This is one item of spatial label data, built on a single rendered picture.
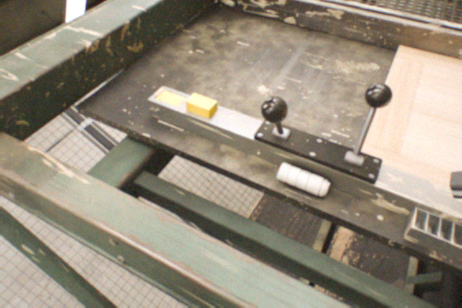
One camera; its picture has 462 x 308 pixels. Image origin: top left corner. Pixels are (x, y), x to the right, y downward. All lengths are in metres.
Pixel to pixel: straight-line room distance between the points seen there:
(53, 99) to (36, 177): 0.20
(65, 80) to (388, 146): 0.60
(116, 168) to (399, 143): 0.50
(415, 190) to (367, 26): 0.50
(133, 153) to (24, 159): 0.18
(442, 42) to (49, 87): 0.85
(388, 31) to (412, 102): 0.24
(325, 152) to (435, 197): 0.16
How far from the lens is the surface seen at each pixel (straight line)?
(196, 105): 0.62
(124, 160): 0.68
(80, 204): 0.53
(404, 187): 0.58
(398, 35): 0.97
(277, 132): 0.58
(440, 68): 0.93
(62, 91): 0.74
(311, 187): 0.56
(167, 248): 0.46
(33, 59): 0.75
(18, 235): 1.17
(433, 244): 0.58
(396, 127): 0.71
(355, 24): 0.97
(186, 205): 0.62
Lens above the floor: 1.60
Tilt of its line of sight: 5 degrees down
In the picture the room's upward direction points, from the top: 48 degrees counter-clockwise
